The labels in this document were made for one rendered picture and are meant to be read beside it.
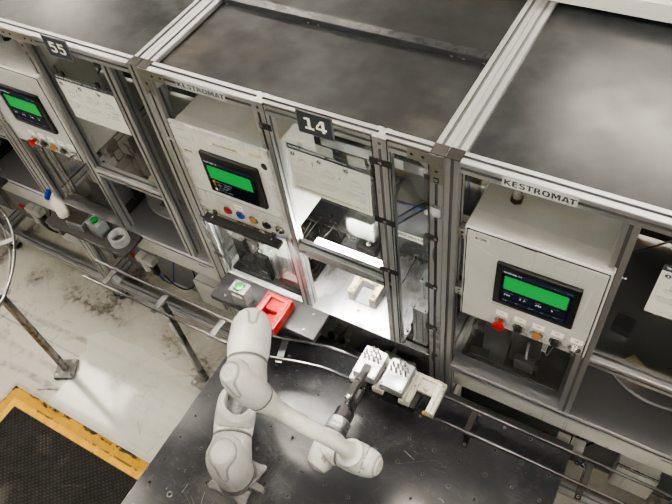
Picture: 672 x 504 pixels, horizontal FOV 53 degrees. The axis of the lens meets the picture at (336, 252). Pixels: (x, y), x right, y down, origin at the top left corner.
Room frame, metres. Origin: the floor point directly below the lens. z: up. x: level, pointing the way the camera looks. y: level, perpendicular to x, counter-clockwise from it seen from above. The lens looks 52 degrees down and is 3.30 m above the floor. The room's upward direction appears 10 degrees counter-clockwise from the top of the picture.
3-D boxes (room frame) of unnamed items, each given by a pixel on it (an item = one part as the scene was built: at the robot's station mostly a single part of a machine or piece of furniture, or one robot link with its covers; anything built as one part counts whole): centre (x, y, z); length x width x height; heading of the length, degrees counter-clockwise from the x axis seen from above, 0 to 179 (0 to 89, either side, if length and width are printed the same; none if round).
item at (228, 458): (1.03, 0.55, 0.85); 0.18 x 0.16 x 0.22; 171
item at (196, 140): (1.84, 0.26, 1.60); 0.42 x 0.29 x 0.46; 53
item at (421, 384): (1.22, -0.15, 0.84); 0.36 x 0.14 x 0.10; 53
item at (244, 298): (1.71, 0.43, 0.97); 0.08 x 0.08 x 0.12; 53
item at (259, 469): (1.01, 0.53, 0.71); 0.22 x 0.18 x 0.06; 53
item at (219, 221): (1.73, 0.34, 1.37); 0.36 x 0.04 x 0.04; 53
